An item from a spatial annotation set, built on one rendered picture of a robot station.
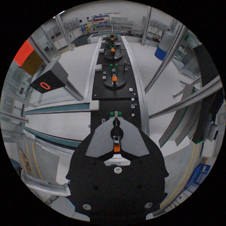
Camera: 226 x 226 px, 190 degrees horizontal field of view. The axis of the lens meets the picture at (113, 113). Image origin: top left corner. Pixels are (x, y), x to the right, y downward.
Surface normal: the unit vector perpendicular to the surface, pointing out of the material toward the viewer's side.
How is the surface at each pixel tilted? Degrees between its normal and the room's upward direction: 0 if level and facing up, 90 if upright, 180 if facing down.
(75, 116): 0
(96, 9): 90
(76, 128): 0
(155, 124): 0
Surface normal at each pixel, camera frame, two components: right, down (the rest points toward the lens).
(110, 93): -0.04, -0.21
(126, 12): -0.11, 0.97
